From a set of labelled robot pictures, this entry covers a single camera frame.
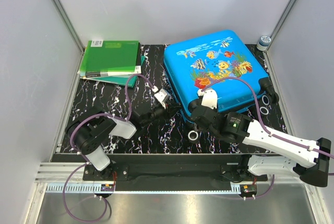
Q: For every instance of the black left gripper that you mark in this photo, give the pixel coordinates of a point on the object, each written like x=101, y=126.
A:
x=170, y=107

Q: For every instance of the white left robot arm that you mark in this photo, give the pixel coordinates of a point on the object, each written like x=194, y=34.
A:
x=89, y=131

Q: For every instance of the aluminium frame rail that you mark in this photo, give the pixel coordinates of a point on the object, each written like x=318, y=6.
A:
x=69, y=25

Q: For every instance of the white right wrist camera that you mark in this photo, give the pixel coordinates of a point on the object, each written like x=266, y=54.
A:
x=209, y=98

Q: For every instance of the blue capped bottle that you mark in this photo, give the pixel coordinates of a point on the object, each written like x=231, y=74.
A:
x=263, y=43

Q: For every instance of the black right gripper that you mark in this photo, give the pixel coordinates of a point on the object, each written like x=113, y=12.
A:
x=197, y=127

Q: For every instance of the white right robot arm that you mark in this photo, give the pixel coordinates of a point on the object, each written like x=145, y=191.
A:
x=306, y=159

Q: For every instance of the green plastic folder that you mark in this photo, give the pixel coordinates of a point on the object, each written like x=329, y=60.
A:
x=110, y=56

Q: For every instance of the blue suitcase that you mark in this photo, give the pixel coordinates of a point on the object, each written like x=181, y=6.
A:
x=220, y=61

